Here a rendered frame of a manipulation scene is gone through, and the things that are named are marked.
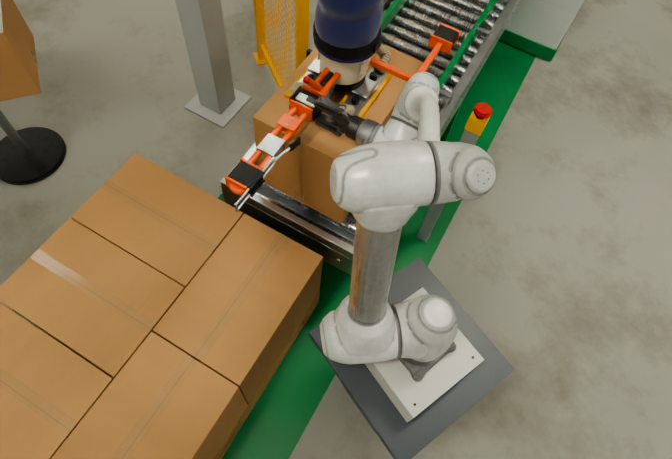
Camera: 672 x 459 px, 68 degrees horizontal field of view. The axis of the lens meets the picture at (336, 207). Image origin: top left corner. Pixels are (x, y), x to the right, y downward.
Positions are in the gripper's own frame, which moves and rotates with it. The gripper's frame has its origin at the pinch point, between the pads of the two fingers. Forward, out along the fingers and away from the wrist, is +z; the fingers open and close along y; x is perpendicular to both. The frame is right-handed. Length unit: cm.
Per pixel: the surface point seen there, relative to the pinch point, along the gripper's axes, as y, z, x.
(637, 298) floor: 120, -164, 74
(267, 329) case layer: 65, -17, -54
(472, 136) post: 28, -51, 44
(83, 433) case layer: 65, 16, -115
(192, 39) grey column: 62, 104, 56
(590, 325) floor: 120, -146, 45
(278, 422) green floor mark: 119, -32, -74
